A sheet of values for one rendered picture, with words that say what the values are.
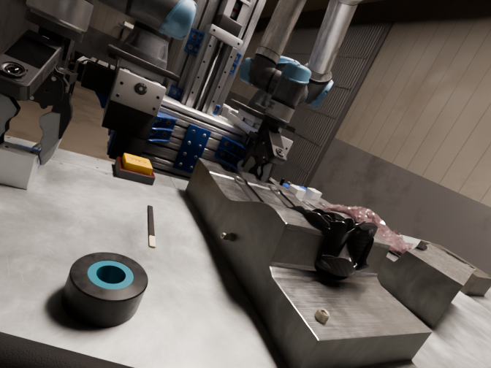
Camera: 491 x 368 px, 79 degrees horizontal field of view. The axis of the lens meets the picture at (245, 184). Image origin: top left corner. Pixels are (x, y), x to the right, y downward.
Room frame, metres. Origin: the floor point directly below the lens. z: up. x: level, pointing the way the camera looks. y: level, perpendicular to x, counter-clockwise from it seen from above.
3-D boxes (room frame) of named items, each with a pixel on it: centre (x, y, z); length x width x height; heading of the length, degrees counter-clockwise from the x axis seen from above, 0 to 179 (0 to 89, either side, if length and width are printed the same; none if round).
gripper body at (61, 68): (0.45, 0.35, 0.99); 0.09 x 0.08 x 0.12; 25
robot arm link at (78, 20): (0.44, 0.35, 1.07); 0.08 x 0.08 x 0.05
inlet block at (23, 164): (0.46, 0.35, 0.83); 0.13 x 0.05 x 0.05; 25
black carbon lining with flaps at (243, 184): (0.59, -0.12, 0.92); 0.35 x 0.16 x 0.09; 33
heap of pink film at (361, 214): (0.83, -0.36, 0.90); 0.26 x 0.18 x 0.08; 51
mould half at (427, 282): (0.84, -0.37, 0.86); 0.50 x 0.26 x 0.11; 51
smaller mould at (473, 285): (1.03, -0.78, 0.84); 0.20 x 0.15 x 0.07; 33
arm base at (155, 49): (1.04, 0.49, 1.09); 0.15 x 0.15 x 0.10
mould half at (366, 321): (0.57, -0.12, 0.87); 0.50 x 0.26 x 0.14; 33
